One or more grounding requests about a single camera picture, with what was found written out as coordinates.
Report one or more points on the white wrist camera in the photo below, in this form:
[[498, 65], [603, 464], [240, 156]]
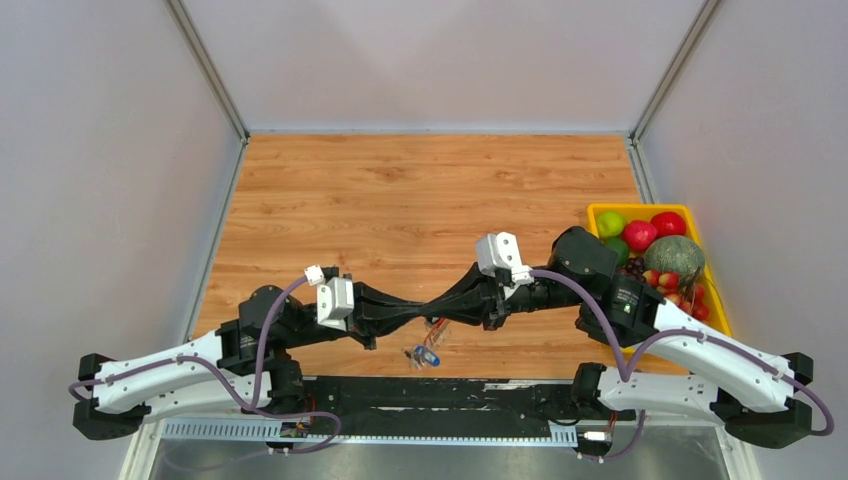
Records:
[[498, 256], [334, 297]]

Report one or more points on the red apple right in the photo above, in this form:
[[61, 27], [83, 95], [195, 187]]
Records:
[[669, 223]]

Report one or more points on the yellow plastic fruit bin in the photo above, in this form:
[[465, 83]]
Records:
[[717, 319]]

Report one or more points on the purple grape bunch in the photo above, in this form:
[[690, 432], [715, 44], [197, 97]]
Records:
[[634, 267]]

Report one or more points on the red apple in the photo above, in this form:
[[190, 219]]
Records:
[[639, 235], [669, 223]]

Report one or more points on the key with blue tag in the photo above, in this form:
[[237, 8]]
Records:
[[421, 357]]

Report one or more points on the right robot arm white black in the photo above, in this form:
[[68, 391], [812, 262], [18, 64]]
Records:
[[665, 359]]

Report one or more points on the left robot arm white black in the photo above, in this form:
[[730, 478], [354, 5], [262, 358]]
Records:
[[244, 364]]

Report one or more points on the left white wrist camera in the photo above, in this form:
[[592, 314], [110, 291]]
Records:
[[334, 297]]

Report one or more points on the red handled metal key organizer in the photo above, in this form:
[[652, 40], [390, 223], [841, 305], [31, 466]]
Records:
[[437, 334]]

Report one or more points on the red apple left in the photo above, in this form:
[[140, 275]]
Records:
[[639, 235]]

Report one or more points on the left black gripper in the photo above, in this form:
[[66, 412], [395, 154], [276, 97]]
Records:
[[376, 315]]

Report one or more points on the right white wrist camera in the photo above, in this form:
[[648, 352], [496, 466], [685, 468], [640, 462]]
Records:
[[498, 256]]

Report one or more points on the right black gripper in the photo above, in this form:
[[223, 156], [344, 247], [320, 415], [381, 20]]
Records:
[[483, 300]]

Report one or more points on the green netted melon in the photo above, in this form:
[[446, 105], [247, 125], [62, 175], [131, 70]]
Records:
[[678, 254]]

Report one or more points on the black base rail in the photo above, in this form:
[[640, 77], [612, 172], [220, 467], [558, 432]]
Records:
[[450, 408]]

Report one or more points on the dark green lime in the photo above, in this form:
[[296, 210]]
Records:
[[620, 248]]

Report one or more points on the light green apple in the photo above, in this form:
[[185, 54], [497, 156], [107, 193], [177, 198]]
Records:
[[610, 224]]

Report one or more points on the small red peaches cluster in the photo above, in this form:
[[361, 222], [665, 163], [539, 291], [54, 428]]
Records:
[[689, 296]]

